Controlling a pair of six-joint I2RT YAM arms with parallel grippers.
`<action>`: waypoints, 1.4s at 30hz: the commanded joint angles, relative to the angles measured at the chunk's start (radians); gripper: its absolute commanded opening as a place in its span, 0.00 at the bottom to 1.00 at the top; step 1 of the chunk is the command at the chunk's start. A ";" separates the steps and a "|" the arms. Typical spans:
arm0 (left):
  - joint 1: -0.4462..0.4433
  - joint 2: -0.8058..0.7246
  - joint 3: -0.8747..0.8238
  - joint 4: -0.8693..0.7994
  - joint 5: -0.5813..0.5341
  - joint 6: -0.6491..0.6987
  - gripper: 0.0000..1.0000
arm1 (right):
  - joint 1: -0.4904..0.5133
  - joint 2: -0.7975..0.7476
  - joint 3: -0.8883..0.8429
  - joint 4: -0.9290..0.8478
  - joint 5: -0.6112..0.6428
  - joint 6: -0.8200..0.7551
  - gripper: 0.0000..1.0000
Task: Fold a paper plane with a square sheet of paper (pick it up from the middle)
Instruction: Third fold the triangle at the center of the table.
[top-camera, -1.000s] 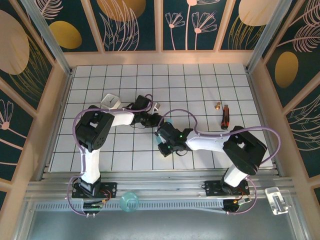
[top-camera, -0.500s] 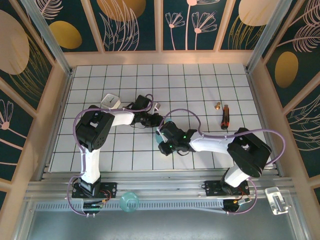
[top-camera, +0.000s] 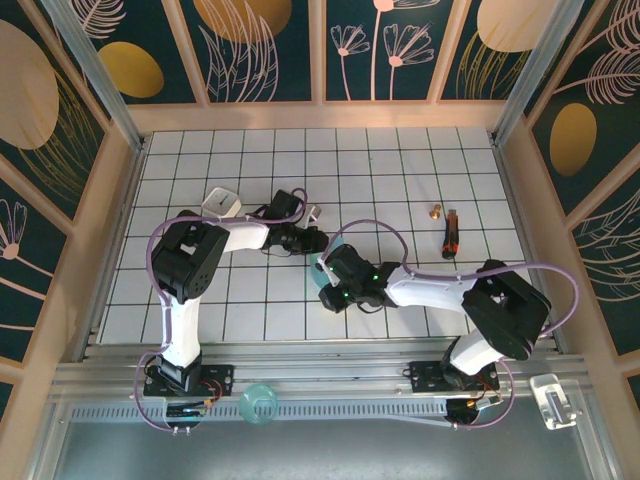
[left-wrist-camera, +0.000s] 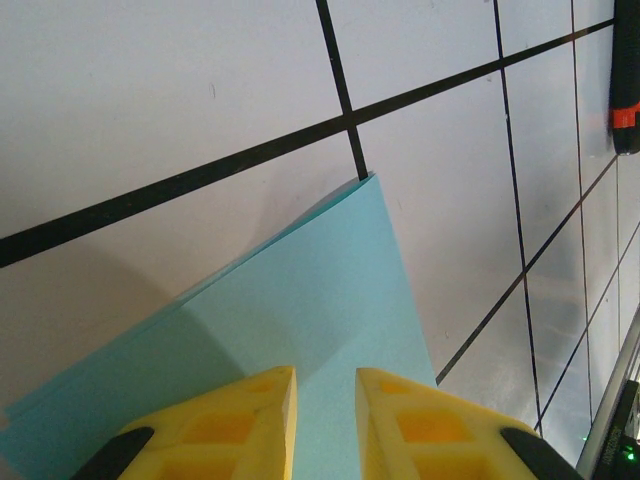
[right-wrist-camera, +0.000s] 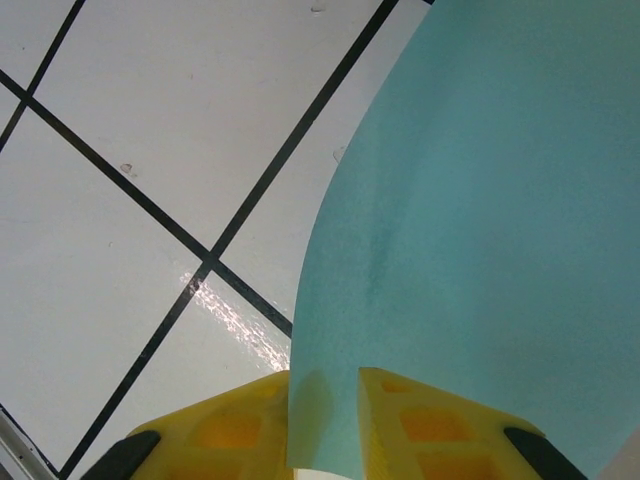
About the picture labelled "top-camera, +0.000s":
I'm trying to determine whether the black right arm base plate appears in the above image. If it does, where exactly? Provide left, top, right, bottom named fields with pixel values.
left=409, top=359, right=500, bottom=394

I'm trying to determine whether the light blue paper sheet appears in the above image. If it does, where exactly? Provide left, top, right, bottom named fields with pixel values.
left=307, top=237, right=346, bottom=291

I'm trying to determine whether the clear acrylic holder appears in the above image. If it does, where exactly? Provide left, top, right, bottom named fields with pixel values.
left=529, top=372, right=584, bottom=431

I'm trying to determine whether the small circuit board with wires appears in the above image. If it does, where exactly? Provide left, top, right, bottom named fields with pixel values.
left=164, top=397, right=224, bottom=421
left=447, top=394, right=504, bottom=424

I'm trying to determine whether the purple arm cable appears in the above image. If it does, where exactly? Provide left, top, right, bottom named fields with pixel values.
left=317, top=219, right=581, bottom=432
left=148, top=187, right=309, bottom=435

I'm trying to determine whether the aluminium frame rail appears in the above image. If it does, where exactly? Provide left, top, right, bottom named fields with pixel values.
left=49, top=344, right=589, bottom=401

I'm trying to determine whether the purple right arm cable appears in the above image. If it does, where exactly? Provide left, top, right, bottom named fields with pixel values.
left=317, top=219, right=581, bottom=432

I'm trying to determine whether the aluminium corner post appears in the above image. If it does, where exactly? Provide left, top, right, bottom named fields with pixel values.
left=42, top=0, right=149, bottom=151
left=492, top=0, right=599, bottom=146

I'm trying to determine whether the white square clock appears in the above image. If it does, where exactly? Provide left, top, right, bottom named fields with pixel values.
left=201, top=186, right=243, bottom=220

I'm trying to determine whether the aluminium table side rail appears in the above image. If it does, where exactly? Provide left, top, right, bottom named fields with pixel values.
left=492, top=137, right=571, bottom=356
left=74, top=139, right=149, bottom=361

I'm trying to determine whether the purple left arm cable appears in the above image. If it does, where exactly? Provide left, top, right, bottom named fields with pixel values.
left=148, top=187, right=309, bottom=435

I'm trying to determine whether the grey slotted cable duct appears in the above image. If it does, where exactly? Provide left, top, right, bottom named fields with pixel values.
left=69, top=399, right=451, bottom=426

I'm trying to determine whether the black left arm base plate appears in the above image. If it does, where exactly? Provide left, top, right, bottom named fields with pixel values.
left=143, top=363, right=235, bottom=399

